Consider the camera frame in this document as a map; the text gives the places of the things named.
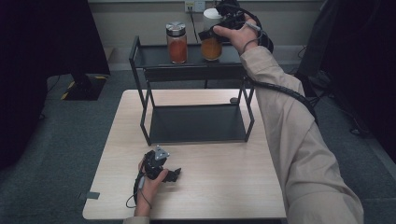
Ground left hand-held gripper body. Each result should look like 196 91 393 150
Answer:
142 145 172 182

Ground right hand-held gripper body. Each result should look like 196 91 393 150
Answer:
215 0 254 32

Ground white-lidded jar of orange spice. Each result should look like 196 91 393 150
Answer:
200 7 224 62

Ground silver-lidded jar of red spice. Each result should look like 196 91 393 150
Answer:
164 21 189 64

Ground black metal two-tier rack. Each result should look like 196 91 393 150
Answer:
128 35 262 147

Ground person's right hand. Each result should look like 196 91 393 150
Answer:
212 13 265 56

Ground person's left hand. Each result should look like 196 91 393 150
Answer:
134 160 170 217

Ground black chair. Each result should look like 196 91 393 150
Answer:
204 31 275 90

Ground grey tape strip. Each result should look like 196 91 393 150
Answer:
78 191 101 201

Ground dark curtain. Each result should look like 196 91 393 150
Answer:
320 0 396 162
0 0 112 172

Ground black socket cable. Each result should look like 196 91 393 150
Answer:
188 5 200 44

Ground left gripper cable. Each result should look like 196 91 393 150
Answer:
125 161 153 210

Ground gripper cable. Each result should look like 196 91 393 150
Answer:
125 161 153 210
239 6 319 126

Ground white wall socket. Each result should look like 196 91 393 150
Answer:
184 0 206 13

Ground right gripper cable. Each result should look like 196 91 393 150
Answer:
239 6 319 126

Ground black floor cables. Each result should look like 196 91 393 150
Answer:
306 88 331 110

